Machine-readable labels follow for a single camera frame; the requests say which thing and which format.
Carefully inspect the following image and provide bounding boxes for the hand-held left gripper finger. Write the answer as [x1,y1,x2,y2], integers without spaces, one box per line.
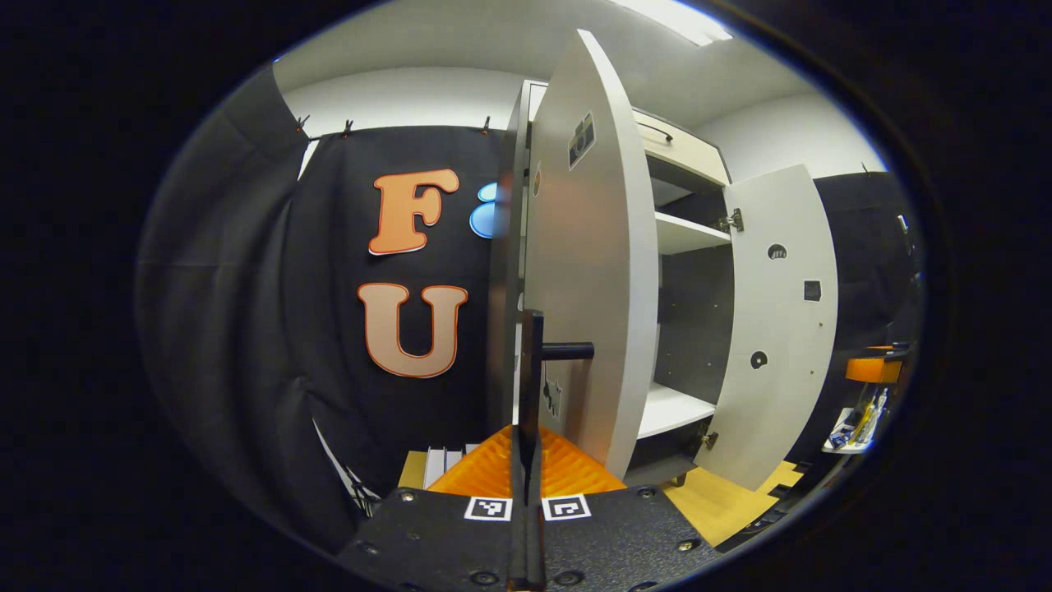
[526,423,724,591]
[337,423,527,591]

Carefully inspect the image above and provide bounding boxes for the beige cabinet door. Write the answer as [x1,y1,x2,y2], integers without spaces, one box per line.
[518,29,660,479]
[694,164,839,492]

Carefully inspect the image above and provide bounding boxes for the black backdrop cloth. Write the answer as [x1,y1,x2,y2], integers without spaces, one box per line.
[136,66,925,553]

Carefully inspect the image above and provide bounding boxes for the beige cabinet drawer front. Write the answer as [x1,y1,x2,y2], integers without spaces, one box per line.
[633,111,731,186]

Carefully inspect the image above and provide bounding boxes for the beige double-door shoe cabinet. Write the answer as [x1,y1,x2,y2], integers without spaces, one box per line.
[485,78,736,486]

